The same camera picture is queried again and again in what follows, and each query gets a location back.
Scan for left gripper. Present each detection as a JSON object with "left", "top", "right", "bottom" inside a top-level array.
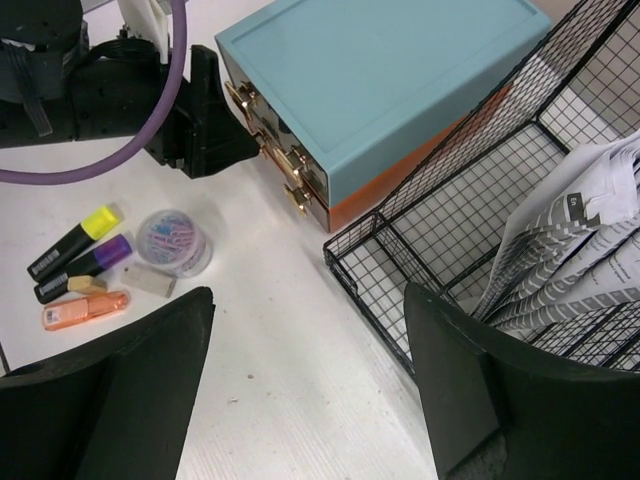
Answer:
[{"left": 1, "top": 1, "right": 260, "bottom": 178}]

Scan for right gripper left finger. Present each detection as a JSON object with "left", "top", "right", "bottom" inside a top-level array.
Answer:
[{"left": 1, "top": 287, "right": 215, "bottom": 479}]

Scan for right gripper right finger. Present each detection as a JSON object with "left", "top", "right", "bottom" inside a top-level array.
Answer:
[{"left": 404, "top": 283, "right": 639, "bottom": 479}]

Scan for clear paper clip jar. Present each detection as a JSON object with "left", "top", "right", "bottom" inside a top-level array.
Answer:
[{"left": 135, "top": 209, "right": 213, "bottom": 278}]

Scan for teal drawer box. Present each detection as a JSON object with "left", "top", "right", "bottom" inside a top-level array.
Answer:
[{"left": 216, "top": 0, "right": 551, "bottom": 233}]

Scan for white paper sheets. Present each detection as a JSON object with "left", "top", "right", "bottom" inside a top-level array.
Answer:
[{"left": 471, "top": 134, "right": 639, "bottom": 331}]

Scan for orange highlighter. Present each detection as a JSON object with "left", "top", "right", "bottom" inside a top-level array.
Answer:
[{"left": 41, "top": 291, "right": 130, "bottom": 331}]

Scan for small beige eraser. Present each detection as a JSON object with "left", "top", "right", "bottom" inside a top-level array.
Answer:
[{"left": 67, "top": 275, "right": 108, "bottom": 295}]

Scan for grey eraser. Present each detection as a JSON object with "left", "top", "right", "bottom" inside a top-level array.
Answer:
[{"left": 121, "top": 264, "right": 177, "bottom": 298}]

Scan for yellow cap black highlighter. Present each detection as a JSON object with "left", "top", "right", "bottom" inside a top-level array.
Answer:
[{"left": 27, "top": 205, "right": 122, "bottom": 282}]

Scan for purple cap black highlighter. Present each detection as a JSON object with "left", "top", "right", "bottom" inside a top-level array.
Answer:
[{"left": 34, "top": 234, "right": 133, "bottom": 305}]

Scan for black wire mesh organizer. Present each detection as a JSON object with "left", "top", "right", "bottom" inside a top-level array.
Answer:
[{"left": 324, "top": 1, "right": 639, "bottom": 373}]

